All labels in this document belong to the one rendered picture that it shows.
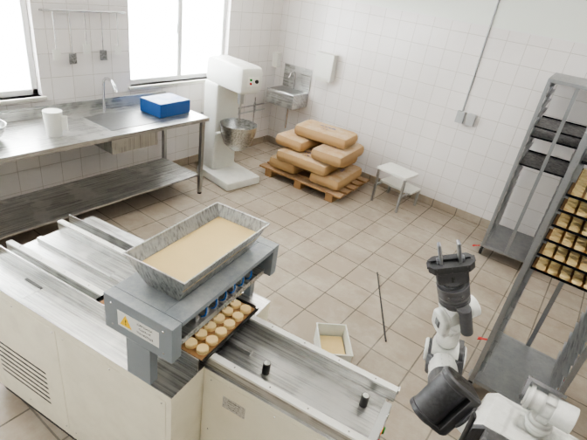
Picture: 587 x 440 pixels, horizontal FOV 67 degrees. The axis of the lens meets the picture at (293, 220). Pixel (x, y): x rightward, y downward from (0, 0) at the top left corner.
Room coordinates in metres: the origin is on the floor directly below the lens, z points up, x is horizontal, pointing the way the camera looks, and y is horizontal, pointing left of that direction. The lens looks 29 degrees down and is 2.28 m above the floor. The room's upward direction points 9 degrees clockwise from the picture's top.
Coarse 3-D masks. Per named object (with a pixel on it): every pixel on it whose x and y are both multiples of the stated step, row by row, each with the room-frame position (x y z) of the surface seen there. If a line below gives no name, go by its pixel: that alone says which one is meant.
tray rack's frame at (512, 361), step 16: (560, 288) 2.57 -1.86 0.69; (496, 352) 2.45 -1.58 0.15; (512, 352) 2.48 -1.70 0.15; (528, 352) 2.51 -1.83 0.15; (496, 368) 2.28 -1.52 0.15; (512, 368) 2.31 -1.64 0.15; (528, 368) 2.34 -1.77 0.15; (544, 368) 2.36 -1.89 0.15; (480, 384) 2.13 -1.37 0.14; (496, 384) 2.14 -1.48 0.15; (512, 384) 2.16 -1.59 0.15; (512, 400) 2.03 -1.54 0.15
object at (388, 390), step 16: (64, 224) 2.06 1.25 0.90; (80, 240) 2.01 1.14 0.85; (96, 240) 1.96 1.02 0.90; (112, 256) 1.91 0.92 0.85; (256, 320) 1.54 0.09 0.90; (272, 336) 1.50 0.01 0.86; (288, 336) 1.47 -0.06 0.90; (304, 352) 1.43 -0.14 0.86; (320, 352) 1.41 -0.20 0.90; (336, 368) 1.37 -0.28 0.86; (352, 368) 1.35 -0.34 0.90; (368, 384) 1.31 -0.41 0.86; (384, 384) 1.29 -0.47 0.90
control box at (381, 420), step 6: (384, 402) 1.25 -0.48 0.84; (384, 408) 1.23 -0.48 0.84; (390, 408) 1.24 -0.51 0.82; (384, 414) 1.20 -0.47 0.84; (378, 420) 1.16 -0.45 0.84; (384, 420) 1.17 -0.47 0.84; (378, 426) 1.14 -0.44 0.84; (372, 432) 1.11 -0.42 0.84; (378, 432) 1.11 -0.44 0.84; (372, 438) 1.08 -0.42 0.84; (378, 438) 1.16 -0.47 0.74
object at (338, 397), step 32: (224, 352) 1.38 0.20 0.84; (256, 352) 1.41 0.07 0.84; (288, 352) 1.44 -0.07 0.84; (224, 384) 1.24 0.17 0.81; (288, 384) 1.27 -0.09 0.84; (320, 384) 1.29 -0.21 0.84; (352, 384) 1.32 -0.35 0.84; (224, 416) 1.23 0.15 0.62; (256, 416) 1.17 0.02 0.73; (288, 416) 1.12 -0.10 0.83; (352, 416) 1.16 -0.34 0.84
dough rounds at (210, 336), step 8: (232, 304) 1.60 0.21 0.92; (240, 304) 1.61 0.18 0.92; (224, 312) 1.54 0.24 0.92; (232, 312) 1.55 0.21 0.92; (240, 312) 1.58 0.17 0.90; (248, 312) 1.57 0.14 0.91; (216, 320) 1.48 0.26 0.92; (224, 320) 1.48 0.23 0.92; (232, 320) 1.49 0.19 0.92; (240, 320) 1.52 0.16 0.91; (200, 328) 1.43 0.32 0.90; (208, 328) 1.42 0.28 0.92; (216, 328) 1.43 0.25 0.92; (224, 328) 1.43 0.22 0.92; (232, 328) 1.46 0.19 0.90; (192, 336) 1.38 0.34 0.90; (200, 336) 1.37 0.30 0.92; (208, 336) 1.37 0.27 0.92; (216, 336) 1.38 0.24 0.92; (224, 336) 1.41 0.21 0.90; (184, 344) 1.33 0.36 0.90; (192, 344) 1.32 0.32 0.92; (200, 344) 1.32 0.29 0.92; (208, 344) 1.34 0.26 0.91; (216, 344) 1.35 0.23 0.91; (192, 352) 1.29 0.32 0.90; (200, 352) 1.28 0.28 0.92; (208, 352) 1.31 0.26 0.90
